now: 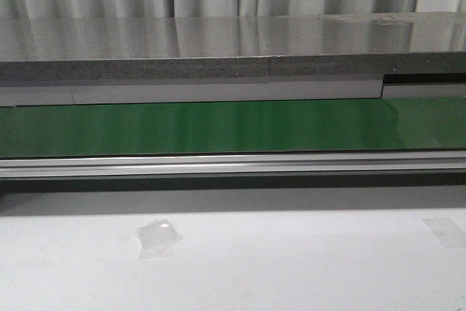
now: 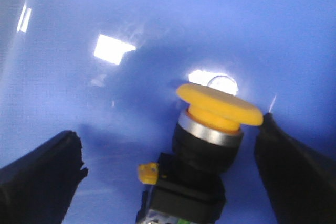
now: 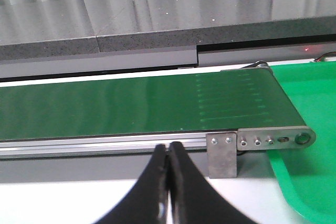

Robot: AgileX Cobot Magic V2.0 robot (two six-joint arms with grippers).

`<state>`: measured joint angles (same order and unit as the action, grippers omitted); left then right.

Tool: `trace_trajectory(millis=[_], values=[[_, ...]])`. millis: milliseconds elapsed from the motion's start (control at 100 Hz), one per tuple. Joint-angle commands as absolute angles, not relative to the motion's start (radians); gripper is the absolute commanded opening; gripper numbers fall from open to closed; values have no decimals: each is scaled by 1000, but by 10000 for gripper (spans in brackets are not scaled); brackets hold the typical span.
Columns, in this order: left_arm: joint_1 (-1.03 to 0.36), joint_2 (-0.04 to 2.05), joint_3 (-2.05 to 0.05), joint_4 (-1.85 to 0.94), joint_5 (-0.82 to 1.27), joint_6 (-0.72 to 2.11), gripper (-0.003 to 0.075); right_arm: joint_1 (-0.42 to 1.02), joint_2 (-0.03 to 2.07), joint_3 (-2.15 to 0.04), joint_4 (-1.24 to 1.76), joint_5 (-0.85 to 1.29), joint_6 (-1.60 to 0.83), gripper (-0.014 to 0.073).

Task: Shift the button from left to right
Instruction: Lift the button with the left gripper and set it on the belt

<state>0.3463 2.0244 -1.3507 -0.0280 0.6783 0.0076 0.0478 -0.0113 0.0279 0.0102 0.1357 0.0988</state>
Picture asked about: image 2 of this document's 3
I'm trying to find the blue plastic tray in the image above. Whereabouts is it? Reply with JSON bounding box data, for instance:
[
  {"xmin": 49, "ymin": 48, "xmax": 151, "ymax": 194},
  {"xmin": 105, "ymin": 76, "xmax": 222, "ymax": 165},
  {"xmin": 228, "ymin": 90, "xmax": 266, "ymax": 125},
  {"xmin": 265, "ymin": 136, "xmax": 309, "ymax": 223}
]
[{"xmin": 1, "ymin": 0, "xmax": 335, "ymax": 223}]

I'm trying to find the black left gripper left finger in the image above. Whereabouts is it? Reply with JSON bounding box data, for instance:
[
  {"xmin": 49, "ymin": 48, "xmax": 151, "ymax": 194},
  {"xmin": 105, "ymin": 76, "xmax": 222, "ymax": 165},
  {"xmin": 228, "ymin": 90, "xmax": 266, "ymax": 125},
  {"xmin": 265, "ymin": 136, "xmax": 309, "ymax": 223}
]
[{"xmin": 1, "ymin": 130, "xmax": 88, "ymax": 223}]

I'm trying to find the yellow mushroom push button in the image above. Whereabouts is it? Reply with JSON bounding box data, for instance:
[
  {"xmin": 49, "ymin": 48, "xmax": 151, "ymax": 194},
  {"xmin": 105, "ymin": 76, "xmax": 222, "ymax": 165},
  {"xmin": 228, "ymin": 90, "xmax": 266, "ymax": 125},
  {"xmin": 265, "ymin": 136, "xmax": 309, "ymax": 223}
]
[{"xmin": 136, "ymin": 83, "xmax": 263, "ymax": 223}]

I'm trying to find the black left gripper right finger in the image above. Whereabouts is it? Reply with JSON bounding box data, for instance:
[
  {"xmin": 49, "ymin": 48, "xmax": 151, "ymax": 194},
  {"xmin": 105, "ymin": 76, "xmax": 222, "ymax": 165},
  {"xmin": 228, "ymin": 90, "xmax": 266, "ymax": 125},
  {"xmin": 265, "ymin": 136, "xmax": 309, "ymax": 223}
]
[{"xmin": 254, "ymin": 113, "xmax": 335, "ymax": 223}]

